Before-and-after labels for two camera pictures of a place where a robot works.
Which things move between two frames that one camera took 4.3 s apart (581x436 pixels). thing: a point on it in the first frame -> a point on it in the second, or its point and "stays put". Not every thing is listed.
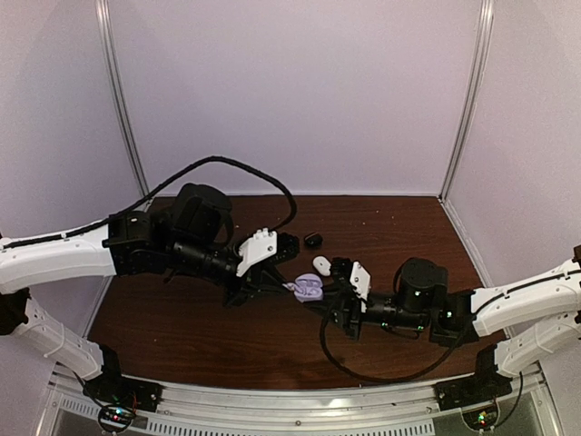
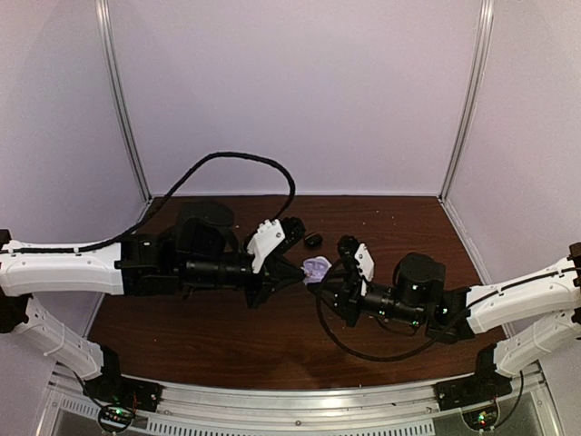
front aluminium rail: [184, 411] stays put
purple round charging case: [308, 287] -> [315, 269]
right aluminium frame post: [486, 34] stays put
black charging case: [314, 241] stays put
